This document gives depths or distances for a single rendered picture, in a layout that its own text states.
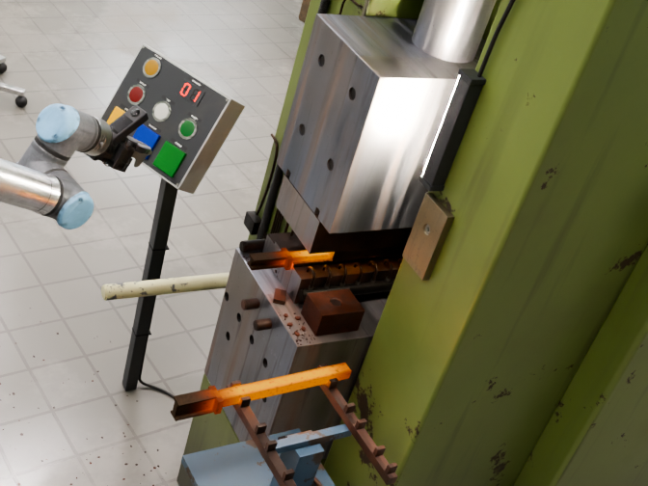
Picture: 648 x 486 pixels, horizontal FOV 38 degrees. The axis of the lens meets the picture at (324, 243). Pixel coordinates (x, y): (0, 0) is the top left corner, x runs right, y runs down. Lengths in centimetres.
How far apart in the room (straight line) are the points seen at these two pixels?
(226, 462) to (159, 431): 105
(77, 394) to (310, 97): 149
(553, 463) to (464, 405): 40
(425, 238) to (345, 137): 28
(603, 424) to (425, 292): 62
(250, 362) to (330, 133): 66
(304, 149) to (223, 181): 225
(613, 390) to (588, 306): 24
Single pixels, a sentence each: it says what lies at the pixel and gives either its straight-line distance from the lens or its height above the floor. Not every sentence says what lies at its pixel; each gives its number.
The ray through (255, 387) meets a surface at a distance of 195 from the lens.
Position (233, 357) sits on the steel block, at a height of 65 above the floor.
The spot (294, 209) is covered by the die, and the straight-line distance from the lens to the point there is 228.
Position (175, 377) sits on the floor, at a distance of 338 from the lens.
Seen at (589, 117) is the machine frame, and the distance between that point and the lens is 181.
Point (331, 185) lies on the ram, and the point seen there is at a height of 127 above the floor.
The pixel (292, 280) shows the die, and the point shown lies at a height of 96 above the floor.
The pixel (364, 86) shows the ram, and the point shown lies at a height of 152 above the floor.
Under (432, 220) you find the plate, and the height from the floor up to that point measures 132.
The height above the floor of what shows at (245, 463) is 73.
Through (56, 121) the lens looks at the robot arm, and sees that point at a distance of 219.
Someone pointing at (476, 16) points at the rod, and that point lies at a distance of 213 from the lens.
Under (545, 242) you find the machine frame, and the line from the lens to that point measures 196.
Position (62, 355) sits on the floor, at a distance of 340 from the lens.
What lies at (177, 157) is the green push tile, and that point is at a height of 102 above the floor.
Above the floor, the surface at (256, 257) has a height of 101.
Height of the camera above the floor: 233
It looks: 33 degrees down
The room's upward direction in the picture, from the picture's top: 18 degrees clockwise
